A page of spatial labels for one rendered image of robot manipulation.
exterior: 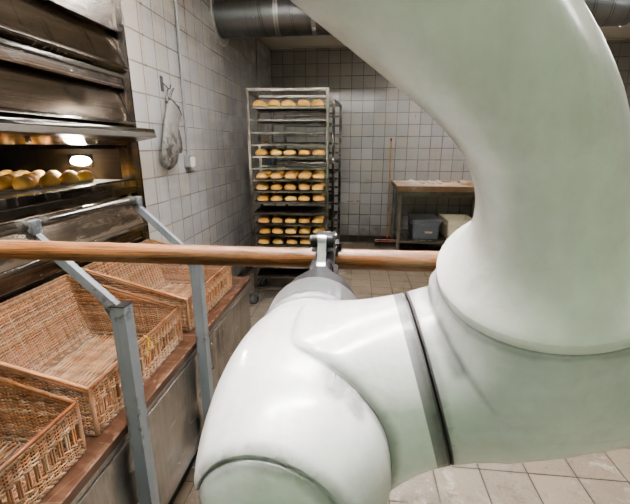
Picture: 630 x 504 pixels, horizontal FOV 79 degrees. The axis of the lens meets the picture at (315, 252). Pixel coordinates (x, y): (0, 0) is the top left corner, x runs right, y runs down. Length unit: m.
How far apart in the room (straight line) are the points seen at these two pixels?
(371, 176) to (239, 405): 5.34
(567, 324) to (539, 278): 0.02
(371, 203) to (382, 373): 5.35
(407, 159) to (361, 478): 5.38
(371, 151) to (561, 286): 5.32
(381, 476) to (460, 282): 0.09
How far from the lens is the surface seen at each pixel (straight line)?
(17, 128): 1.54
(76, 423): 1.22
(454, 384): 0.21
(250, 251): 0.57
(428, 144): 5.55
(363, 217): 5.56
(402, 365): 0.21
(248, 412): 0.19
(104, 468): 1.31
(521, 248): 0.17
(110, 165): 2.38
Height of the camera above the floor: 1.35
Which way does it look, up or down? 15 degrees down
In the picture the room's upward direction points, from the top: straight up
